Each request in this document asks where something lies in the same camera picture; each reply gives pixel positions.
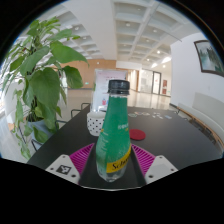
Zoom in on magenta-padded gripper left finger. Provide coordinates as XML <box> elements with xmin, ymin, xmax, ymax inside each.
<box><xmin>45</xmin><ymin>142</ymin><xmax>98</xmax><ymax>187</ymax></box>

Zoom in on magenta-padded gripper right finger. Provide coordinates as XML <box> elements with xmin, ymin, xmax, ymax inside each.
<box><xmin>128</xmin><ymin>143</ymin><xmax>179</xmax><ymax>188</ymax></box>

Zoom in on green plastic drink bottle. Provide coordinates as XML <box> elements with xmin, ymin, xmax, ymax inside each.
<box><xmin>95</xmin><ymin>79</ymin><xmax>133</xmax><ymax>183</ymax></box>

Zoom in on flat round red coaster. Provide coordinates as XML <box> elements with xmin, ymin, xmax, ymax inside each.
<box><xmin>129</xmin><ymin>128</ymin><xmax>147</xmax><ymax>141</ymax></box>

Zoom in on white polka dot mug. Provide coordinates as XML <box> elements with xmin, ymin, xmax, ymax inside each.
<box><xmin>86</xmin><ymin>111</ymin><xmax>107</xmax><ymax>137</ymax></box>

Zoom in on black metal chair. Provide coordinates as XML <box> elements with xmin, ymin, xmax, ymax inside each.
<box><xmin>70</xmin><ymin>102</ymin><xmax>92</xmax><ymax>119</ymax></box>

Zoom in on long white bench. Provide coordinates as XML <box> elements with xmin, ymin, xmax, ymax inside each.
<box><xmin>176</xmin><ymin>92</ymin><xmax>224</xmax><ymax>151</ymax></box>

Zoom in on large leafy potted plant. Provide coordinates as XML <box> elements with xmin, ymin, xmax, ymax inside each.
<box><xmin>0</xmin><ymin>16</ymin><xmax>89</xmax><ymax>161</ymax></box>

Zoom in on ceiling lights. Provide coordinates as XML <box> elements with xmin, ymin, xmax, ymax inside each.
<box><xmin>124</xmin><ymin>21</ymin><xmax>173</xmax><ymax>68</ymax></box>

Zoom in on dark framed wall picture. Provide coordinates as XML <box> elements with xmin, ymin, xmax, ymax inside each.
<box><xmin>193</xmin><ymin>39</ymin><xmax>224</xmax><ymax>78</ymax></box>

